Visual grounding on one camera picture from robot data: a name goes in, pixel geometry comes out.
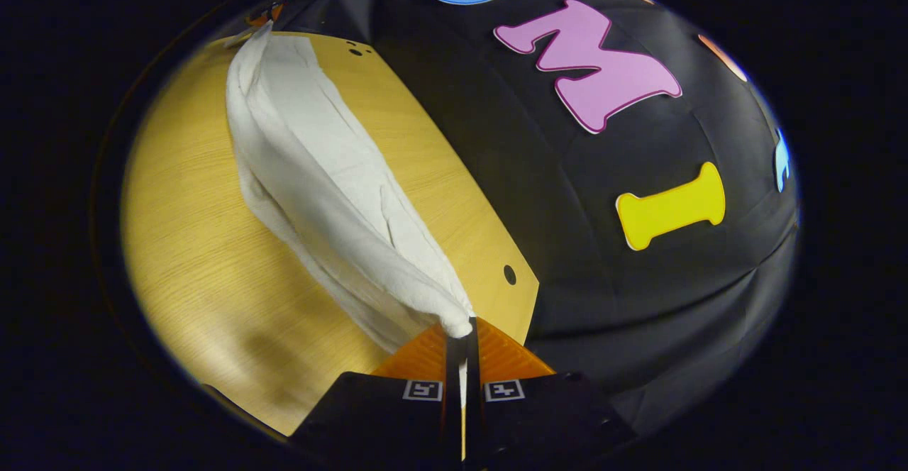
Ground white jeans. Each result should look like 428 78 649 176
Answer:
226 23 475 409

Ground black backdrop cloth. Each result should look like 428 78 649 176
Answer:
213 0 801 436

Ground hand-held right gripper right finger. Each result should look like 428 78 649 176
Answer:
465 317 636 468

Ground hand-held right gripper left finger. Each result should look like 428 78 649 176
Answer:
291 323 469 468

